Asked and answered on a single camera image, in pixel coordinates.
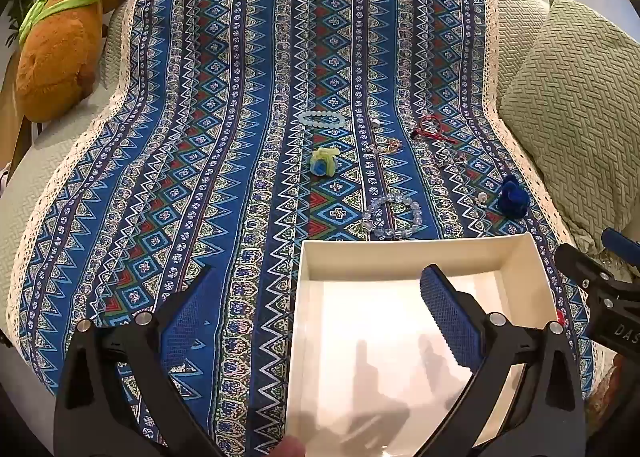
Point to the red ball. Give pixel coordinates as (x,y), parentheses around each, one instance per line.
(559,318)

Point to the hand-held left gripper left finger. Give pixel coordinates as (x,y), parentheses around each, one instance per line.
(187,312)

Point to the yellow-green pipe cleaner flower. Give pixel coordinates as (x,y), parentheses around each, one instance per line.
(324,163)

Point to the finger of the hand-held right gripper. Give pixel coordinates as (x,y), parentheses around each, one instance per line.
(620,240)
(582,264)

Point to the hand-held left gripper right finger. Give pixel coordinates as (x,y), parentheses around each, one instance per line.
(450,312)

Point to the green quilted pillow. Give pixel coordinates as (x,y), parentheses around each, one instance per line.
(575,112)

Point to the brown plush toy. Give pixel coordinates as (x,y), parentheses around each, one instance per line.
(60,62)

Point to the blue patterned blanket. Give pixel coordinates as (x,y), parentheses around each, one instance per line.
(200,137)

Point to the white cardboard box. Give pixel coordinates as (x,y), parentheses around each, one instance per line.
(380,317)

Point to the dark blue pipe cleaner flower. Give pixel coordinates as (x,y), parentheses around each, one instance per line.
(512,196)

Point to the wooden bed frame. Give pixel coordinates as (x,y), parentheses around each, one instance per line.
(11,92)

